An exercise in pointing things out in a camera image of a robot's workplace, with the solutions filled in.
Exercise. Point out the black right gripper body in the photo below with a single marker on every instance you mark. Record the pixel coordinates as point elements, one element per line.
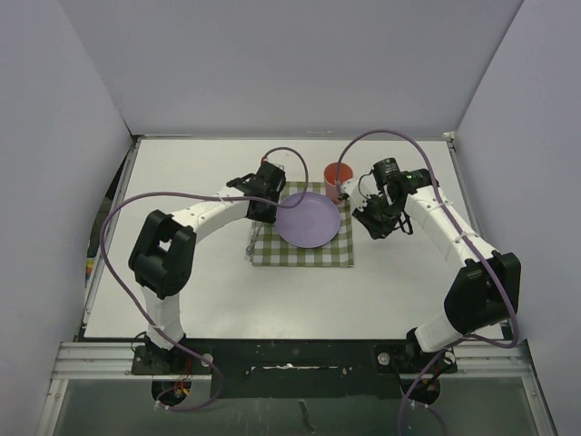
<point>377,213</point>

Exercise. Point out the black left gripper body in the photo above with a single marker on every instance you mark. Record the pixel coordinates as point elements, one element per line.
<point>266,215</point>

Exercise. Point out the purple plastic plate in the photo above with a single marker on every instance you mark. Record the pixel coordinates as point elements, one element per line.
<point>314,222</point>

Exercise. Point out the orange plastic cup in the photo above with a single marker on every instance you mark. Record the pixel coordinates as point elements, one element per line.
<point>334,175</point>

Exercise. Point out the green white checkered cloth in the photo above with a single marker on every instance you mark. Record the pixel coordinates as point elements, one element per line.
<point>271,250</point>

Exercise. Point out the silver metal fork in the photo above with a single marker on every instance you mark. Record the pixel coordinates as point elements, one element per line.
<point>254,234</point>

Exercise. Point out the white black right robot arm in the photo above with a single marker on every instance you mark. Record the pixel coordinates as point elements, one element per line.
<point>485,290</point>

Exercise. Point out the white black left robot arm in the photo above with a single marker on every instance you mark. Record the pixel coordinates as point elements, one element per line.
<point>162,257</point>

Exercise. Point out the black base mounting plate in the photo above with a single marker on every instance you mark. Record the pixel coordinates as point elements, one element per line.
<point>303,384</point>

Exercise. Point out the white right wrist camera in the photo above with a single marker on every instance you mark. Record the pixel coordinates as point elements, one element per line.
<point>355,194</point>

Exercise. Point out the aluminium front frame rail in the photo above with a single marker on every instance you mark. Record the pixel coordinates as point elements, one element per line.
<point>100,360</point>

